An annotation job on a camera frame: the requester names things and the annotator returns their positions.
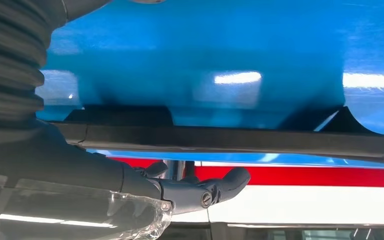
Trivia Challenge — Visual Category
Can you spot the blue metal shelf rack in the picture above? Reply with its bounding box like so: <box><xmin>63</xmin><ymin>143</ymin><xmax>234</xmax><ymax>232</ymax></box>
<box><xmin>34</xmin><ymin>0</ymin><xmax>384</xmax><ymax>170</ymax></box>

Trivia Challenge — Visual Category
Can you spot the white vehicle with red stripe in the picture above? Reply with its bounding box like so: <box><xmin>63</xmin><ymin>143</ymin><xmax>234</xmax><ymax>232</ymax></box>
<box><xmin>107</xmin><ymin>157</ymin><xmax>384</xmax><ymax>240</ymax></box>

